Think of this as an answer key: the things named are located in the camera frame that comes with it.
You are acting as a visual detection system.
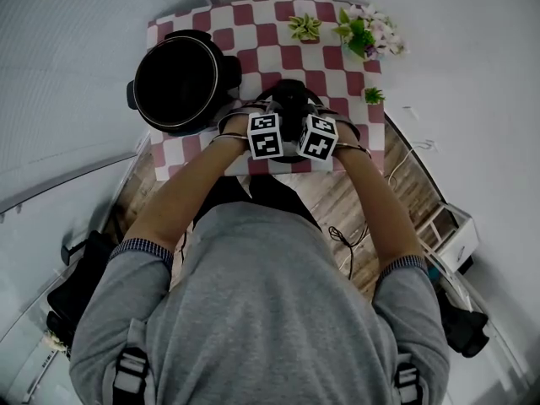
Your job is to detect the grey shoulder strap black buckle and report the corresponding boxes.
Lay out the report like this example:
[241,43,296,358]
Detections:
[392,352,425,405]
[111,318,151,405]

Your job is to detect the white step stool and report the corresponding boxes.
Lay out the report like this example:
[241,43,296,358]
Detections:
[415,202,480,276]

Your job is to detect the small variegated potted plant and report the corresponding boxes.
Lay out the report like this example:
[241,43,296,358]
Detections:
[287,13,323,44]

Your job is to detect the tiny green potted plant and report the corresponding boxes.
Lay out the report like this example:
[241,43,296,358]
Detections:
[363,86,386,106]

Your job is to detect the dark blue cooker pot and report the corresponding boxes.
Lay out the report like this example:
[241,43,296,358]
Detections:
[125,29,243,138]

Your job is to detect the white power cable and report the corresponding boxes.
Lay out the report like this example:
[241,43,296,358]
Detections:
[386,139,435,189]

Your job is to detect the black office chair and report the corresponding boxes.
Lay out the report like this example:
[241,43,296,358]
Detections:
[436,287,490,359]
[45,229,127,349]

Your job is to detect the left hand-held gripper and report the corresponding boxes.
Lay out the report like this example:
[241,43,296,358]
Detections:
[246,98,285,162]

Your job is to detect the pink white checkered tablecloth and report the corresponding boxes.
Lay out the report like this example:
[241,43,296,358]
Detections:
[145,0,387,183]

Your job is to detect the person's black trousers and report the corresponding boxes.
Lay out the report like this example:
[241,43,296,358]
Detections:
[192,174,324,234]

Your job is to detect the potted plant with pale flowers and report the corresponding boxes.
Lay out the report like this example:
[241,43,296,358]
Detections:
[331,3,409,62]

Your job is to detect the person's right forearm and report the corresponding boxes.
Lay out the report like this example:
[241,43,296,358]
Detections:
[335,145,425,272]

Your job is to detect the black cooker lid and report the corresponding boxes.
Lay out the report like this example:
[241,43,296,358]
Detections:
[217,78,363,162]

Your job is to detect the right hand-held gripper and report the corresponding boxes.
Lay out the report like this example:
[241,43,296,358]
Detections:
[295,101,341,163]

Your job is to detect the pink artificial flowers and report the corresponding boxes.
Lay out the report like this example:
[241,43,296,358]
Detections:
[40,331,68,354]

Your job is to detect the person's left forearm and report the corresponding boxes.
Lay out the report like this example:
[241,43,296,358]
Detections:
[121,135,250,257]

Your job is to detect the person's grey sweatshirt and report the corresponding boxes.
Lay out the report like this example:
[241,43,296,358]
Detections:
[67,202,451,405]

